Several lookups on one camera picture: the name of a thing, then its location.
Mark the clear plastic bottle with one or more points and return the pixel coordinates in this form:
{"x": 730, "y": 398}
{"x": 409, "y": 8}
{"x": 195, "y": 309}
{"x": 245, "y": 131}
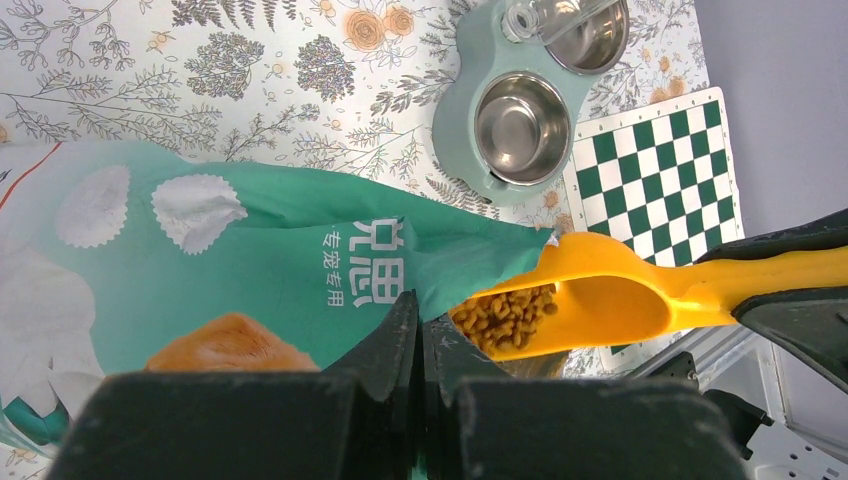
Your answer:
{"x": 541, "y": 22}

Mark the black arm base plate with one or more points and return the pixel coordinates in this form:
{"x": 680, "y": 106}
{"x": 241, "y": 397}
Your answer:
{"x": 743, "y": 418}

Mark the green dog food bag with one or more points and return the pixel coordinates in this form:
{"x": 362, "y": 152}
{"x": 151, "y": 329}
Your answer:
{"x": 110, "y": 251}

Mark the orange plastic scoop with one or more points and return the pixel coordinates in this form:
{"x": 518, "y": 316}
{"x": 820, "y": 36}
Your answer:
{"x": 608, "y": 296}

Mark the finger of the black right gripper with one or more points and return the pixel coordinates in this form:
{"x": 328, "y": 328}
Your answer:
{"x": 826, "y": 233}
{"x": 810, "y": 324}

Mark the green white checkerboard mat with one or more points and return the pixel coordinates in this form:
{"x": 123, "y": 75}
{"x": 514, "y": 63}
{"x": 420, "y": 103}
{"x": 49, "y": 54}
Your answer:
{"x": 660, "y": 178}

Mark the mint double pet bowl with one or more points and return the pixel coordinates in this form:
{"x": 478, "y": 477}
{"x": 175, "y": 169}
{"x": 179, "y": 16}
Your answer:
{"x": 507, "y": 125}

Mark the brown pet food kibble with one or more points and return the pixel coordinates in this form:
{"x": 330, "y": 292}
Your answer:
{"x": 505, "y": 322}

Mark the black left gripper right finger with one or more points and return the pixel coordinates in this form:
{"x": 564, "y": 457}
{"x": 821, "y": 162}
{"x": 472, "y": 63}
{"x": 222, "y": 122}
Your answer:
{"x": 482, "y": 423}

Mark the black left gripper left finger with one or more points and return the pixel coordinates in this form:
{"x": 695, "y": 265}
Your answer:
{"x": 352, "y": 420}

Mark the floral patterned table cloth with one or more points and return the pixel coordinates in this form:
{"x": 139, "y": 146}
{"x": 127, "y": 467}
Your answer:
{"x": 346, "y": 85}

